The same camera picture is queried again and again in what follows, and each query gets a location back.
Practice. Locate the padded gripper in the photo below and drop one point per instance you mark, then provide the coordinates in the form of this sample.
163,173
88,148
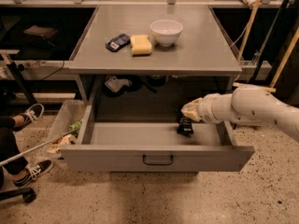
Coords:
205,110

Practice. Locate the dark chocolate rxbar wrapper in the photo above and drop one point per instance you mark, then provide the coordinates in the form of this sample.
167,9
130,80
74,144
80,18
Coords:
184,123

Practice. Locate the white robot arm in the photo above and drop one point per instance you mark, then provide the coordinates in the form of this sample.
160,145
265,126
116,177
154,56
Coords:
246,104

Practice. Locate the grey open top drawer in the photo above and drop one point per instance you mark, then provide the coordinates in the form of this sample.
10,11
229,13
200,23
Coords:
117,132

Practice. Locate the grey metal cabinet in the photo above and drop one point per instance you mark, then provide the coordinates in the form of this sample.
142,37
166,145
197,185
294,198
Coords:
199,61

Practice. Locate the white ceramic bowl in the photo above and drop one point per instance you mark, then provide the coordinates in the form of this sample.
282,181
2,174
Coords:
166,32

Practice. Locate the yellow sponge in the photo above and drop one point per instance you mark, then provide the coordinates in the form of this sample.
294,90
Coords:
140,45

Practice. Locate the blue snack bar wrapper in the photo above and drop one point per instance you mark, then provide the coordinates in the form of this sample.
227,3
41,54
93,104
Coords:
118,42

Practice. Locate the clear plastic trash bin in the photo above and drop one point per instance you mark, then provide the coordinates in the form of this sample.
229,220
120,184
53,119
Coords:
70,112

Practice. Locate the upper black white sneaker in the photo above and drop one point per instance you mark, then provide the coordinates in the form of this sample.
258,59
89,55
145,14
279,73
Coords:
30,115

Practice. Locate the black white sneaker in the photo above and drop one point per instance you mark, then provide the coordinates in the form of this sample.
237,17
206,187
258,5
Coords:
32,173
30,115

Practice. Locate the lower black white sneaker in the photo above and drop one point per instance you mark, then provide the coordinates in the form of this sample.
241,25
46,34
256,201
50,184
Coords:
32,173

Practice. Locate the black chair base caster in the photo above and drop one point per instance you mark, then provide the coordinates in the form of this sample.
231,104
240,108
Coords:
28,194

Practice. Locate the person leg black trousers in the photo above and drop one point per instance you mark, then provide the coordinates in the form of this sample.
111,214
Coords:
8,148

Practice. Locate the black drawer handle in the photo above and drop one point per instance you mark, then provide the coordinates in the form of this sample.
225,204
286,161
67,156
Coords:
158,160

